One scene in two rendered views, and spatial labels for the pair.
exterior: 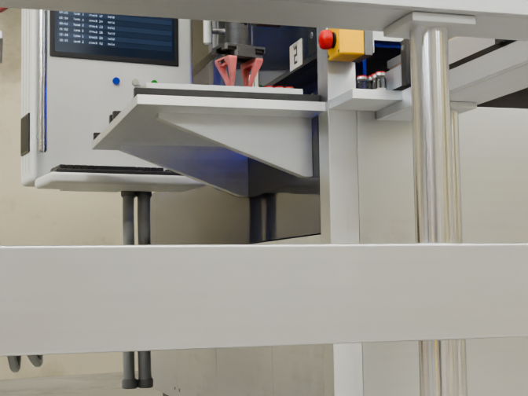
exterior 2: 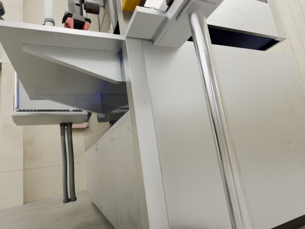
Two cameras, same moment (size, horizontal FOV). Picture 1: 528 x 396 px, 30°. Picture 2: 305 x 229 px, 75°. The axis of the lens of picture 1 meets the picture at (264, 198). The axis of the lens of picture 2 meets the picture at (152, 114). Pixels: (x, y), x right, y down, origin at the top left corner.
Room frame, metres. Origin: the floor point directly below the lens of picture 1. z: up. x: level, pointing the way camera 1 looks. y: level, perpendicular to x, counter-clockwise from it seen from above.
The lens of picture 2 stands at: (1.40, -0.11, 0.42)
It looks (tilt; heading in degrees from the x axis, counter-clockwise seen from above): 12 degrees up; 353
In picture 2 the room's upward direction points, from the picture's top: 8 degrees counter-clockwise
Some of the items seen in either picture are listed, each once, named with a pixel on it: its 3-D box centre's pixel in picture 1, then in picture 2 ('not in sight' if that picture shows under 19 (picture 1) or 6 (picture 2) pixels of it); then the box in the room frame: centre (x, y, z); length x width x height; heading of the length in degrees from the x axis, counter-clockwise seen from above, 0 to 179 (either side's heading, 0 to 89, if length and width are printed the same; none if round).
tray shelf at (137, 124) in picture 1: (210, 129); (74, 75); (2.34, 0.12, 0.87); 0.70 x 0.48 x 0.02; 17
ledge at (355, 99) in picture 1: (372, 100); (149, 25); (2.00, -0.22, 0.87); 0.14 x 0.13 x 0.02; 107
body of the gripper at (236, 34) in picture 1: (238, 39); (76, 16); (2.13, 0.05, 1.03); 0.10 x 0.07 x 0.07; 121
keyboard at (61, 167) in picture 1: (120, 173); (51, 113); (2.80, 0.41, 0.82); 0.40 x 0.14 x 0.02; 115
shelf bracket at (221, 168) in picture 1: (184, 171); (72, 104); (2.58, 0.21, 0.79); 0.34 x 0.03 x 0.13; 107
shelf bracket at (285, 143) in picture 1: (235, 145); (75, 65); (2.10, 0.06, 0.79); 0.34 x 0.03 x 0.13; 107
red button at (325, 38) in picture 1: (328, 39); not in sight; (1.99, -0.14, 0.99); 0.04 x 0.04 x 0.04; 17
